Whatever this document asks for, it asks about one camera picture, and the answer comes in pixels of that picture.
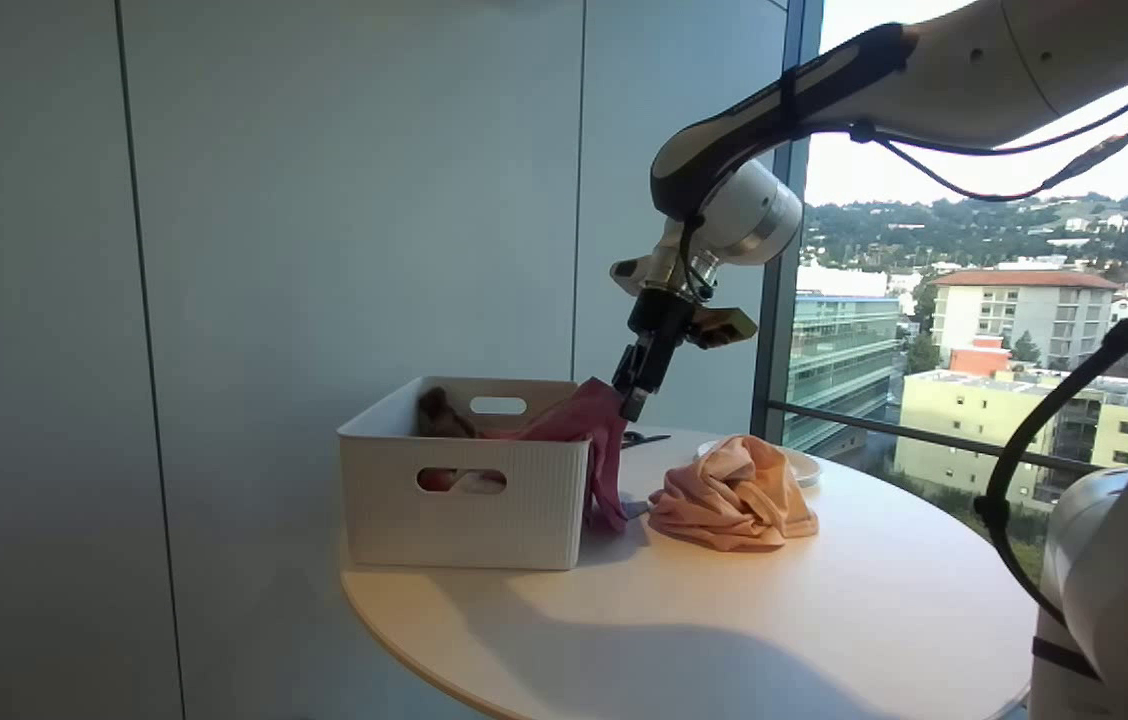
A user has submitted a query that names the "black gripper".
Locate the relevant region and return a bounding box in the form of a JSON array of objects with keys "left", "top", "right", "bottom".
[{"left": 612, "top": 289, "right": 696, "bottom": 419}]

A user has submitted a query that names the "magenta cloth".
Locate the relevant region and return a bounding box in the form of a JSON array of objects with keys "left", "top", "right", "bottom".
[{"left": 503, "top": 381, "right": 628, "bottom": 535}]

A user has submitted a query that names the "pale pink cloth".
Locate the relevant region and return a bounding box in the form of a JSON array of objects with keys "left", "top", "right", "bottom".
[{"left": 649, "top": 436, "right": 820, "bottom": 553}]

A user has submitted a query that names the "white storage box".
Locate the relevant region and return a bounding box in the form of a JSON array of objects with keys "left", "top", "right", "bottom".
[{"left": 341, "top": 374, "right": 589, "bottom": 570}]

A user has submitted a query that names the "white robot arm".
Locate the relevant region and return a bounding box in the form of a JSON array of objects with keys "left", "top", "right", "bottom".
[{"left": 612, "top": 0, "right": 1128, "bottom": 720}]

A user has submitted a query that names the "white paper plate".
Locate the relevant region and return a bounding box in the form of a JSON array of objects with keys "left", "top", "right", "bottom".
[{"left": 784, "top": 452, "right": 820, "bottom": 489}]

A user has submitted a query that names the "round white table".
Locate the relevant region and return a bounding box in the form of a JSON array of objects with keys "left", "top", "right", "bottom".
[{"left": 343, "top": 462, "right": 1032, "bottom": 720}]

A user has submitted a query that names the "green wrist camera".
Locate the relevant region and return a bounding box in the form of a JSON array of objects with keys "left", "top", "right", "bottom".
[{"left": 684, "top": 306, "right": 755, "bottom": 346}]

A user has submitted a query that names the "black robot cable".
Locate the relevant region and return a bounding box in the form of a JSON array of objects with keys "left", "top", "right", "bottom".
[{"left": 839, "top": 73, "right": 1128, "bottom": 633}]

